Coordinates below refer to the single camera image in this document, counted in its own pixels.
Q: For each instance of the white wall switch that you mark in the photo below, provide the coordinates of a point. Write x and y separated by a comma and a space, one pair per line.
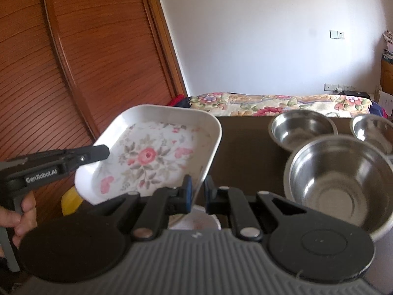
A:
337, 34

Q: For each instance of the yellow plastic object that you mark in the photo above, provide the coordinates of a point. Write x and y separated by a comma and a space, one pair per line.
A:
71, 201

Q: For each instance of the brown wooden wardrobe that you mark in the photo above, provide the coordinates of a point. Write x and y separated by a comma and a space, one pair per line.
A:
76, 52

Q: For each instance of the row of wall outlets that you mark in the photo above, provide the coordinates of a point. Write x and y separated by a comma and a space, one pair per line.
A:
339, 87

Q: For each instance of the large steel bowl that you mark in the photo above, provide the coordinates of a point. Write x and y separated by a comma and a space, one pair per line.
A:
334, 181

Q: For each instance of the wooden sideboard cabinet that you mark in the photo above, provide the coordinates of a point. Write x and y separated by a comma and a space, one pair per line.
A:
387, 76

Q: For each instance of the small steel bowl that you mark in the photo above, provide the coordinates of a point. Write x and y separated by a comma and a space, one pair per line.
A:
302, 127
373, 132

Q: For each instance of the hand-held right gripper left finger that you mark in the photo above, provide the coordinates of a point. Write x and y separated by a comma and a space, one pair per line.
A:
188, 193

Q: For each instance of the floral bed blanket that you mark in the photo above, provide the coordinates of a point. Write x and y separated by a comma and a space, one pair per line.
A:
261, 103

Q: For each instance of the person's left hand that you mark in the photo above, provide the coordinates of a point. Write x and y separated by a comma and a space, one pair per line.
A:
27, 218

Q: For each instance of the white floral rectangular plate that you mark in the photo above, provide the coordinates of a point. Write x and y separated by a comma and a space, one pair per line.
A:
147, 147
199, 219

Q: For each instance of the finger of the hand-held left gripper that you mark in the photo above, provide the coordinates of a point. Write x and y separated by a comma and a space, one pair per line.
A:
89, 156

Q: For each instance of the black flat object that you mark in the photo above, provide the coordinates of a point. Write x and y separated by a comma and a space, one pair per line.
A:
354, 94

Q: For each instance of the red and blue cloth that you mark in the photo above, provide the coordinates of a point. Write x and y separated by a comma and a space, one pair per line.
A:
178, 102

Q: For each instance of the white paper bag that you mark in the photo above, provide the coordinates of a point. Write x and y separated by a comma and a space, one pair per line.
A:
385, 103

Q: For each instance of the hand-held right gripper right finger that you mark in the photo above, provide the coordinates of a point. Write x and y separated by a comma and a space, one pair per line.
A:
210, 195

